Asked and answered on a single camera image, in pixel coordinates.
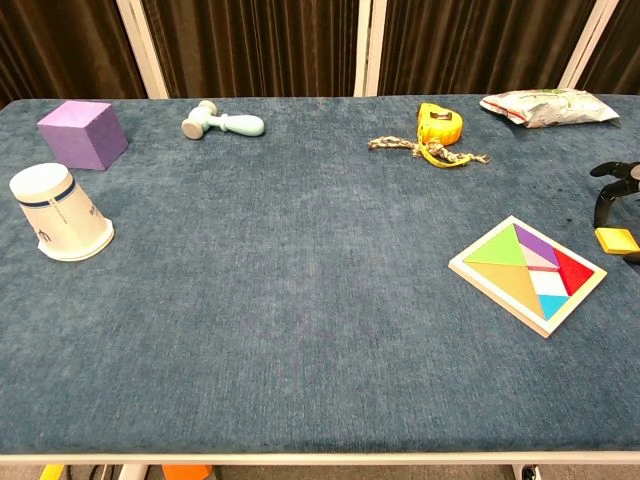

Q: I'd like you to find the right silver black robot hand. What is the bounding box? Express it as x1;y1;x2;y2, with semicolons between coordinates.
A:
589;160;640;265

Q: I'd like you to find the yellow square block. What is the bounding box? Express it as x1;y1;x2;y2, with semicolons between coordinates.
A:
593;227;640;256

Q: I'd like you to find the red triangle tangram piece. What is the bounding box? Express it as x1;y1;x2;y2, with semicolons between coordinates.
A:
552;248;596;296

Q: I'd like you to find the purple parallelogram tangram piece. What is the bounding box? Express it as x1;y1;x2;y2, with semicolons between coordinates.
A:
513;223;561;269

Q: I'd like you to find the green triangle tangram piece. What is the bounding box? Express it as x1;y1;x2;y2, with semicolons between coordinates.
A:
463;223;529;266

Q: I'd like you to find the blue triangle tangram piece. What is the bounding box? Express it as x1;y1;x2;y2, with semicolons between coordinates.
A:
537;294;571;321

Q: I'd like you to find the orange triangle tangram piece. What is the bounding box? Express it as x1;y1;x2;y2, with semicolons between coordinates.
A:
467;262;545;319

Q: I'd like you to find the wooden tangram board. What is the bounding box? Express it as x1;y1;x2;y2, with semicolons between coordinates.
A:
448;214;609;340

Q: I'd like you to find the white snack bag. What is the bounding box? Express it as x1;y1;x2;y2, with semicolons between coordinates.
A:
478;88;621;130

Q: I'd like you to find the dark brown curtain panel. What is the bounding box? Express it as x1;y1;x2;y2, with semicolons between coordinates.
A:
574;0;640;96
377;0;599;96
141;0;361;100
0;0;147;109

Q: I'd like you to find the blue table cloth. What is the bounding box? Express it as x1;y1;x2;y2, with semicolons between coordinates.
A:
0;94;640;456

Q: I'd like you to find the light blue toy hammer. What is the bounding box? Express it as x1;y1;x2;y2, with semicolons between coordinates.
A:
180;99;266;140

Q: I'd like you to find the orange object under table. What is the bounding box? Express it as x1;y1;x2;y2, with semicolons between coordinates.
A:
162;464;214;480

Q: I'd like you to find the purple cube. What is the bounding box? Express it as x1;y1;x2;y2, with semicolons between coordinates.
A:
37;99;130;172

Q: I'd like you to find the white paper cup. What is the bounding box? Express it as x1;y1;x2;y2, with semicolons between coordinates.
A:
8;162;116;262

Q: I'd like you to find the white partition post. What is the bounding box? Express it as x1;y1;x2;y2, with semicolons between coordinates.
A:
558;0;612;90
115;0;170;100
353;0;389;98

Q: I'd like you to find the knotted braided rope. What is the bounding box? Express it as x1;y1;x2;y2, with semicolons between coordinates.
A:
368;135;491;166

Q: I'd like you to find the white table frame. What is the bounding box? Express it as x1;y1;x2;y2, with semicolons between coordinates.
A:
0;452;640;470

